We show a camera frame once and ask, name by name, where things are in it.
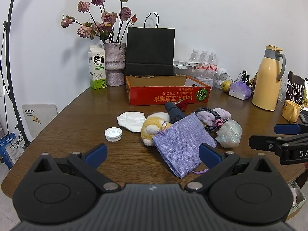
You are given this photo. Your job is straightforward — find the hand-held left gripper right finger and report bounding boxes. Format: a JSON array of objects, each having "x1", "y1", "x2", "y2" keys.
[{"x1": 185, "y1": 143, "x2": 273, "y2": 194}]

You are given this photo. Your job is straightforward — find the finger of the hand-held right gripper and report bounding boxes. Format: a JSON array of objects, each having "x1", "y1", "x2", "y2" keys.
[
  {"x1": 274, "y1": 123, "x2": 308, "y2": 135},
  {"x1": 249, "y1": 132, "x2": 308, "y2": 152}
]

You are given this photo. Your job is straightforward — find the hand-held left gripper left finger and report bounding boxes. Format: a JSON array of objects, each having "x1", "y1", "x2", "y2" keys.
[{"x1": 32, "y1": 143, "x2": 122, "y2": 193}]

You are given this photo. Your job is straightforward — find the iridescent plastic wad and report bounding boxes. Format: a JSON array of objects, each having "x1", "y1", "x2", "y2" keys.
[{"x1": 215, "y1": 120, "x2": 242, "y2": 148}]

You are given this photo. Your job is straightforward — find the black braided cable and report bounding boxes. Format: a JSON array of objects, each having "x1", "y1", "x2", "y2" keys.
[{"x1": 192, "y1": 108, "x2": 231, "y2": 133}]

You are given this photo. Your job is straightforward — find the purple burlap pouch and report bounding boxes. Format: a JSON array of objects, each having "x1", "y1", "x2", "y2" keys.
[{"x1": 152, "y1": 113, "x2": 217, "y2": 179}]

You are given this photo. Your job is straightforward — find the lavender fuzzy headband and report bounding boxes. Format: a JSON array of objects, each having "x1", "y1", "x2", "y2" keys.
[{"x1": 197, "y1": 107, "x2": 232, "y2": 126}]

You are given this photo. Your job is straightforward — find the white cloth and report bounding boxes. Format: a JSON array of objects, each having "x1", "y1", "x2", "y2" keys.
[{"x1": 117, "y1": 111, "x2": 145, "y2": 133}]

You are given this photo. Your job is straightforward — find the yellow white plush toy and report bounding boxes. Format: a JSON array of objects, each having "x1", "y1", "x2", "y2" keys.
[{"x1": 141, "y1": 113, "x2": 172, "y2": 147}]

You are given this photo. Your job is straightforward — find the red cardboard box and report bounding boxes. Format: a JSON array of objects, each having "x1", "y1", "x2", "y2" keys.
[{"x1": 126, "y1": 75, "x2": 211, "y2": 106}]

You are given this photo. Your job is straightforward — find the yellow mug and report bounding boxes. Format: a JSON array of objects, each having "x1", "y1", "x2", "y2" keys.
[{"x1": 282, "y1": 100, "x2": 304, "y2": 123}]

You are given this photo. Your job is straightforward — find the white bottle cap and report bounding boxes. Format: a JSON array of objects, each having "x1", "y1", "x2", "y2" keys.
[{"x1": 104, "y1": 127, "x2": 123, "y2": 142}]

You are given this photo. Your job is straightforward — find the plastic lined waste bin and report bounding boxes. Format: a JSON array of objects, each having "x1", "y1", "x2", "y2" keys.
[{"x1": 287, "y1": 180, "x2": 306, "y2": 208}]

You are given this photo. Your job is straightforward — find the dark wooden chair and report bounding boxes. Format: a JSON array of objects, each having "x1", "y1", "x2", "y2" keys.
[{"x1": 287, "y1": 71, "x2": 306, "y2": 101}]

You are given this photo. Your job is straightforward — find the yellow thermos jug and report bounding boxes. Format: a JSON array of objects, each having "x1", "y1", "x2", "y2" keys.
[{"x1": 252, "y1": 45, "x2": 286, "y2": 111}]

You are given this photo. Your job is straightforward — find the purple tissue pack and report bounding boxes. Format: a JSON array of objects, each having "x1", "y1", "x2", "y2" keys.
[{"x1": 229, "y1": 81, "x2": 252, "y2": 101}]

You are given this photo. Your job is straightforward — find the navy glasses case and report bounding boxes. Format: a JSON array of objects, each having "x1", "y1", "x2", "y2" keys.
[{"x1": 164, "y1": 102, "x2": 187, "y2": 124}]

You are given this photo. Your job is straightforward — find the small white desk fan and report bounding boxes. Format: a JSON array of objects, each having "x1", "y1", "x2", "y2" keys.
[{"x1": 215, "y1": 68, "x2": 230, "y2": 88}]

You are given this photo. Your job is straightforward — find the pale printed tin box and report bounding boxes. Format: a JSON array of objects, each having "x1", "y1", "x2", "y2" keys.
[{"x1": 194, "y1": 76, "x2": 215, "y2": 87}]

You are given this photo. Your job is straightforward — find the white green milk carton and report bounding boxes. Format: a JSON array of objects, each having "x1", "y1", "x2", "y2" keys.
[{"x1": 87, "y1": 45, "x2": 107, "y2": 89}]

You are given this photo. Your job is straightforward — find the clear lidded food container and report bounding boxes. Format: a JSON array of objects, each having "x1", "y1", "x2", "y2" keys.
[{"x1": 174, "y1": 67, "x2": 193, "y2": 76}]

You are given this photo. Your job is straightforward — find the blue printed carton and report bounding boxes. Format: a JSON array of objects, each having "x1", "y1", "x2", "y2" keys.
[{"x1": 0, "y1": 133, "x2": 24, "y2": 170}]

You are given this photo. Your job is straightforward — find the mottled pink vase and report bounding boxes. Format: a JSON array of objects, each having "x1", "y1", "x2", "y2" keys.
[{"x1": 103, "y1": 43, "x2": 126, "y2": 86}]

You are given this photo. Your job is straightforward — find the flat white carton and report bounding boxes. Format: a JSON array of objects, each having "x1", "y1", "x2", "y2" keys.
[{"x1": 173, "y1": 61, "x2": 203, "y2": 69}]

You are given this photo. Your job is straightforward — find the black paper bag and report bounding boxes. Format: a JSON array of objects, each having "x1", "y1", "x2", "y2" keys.
[{"x1": 125, "y1": 13, "x2": 175, "y2": 76}]

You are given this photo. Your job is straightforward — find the black light stand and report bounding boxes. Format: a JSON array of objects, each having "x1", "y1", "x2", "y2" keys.
[{"x1": 0, "y1": 0, "x2": 30, "y2": 147}]

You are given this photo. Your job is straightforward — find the dried pink rose bouquet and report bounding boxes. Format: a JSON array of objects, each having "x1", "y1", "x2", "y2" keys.
[{"x1": 61, "y1": 0, "x2": 138, "y2": 44}]

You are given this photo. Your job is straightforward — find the white charging cable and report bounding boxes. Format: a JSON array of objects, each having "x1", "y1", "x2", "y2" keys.
[{"x1": 231, "y1": 71, "x2": 304, "y2": 107}]

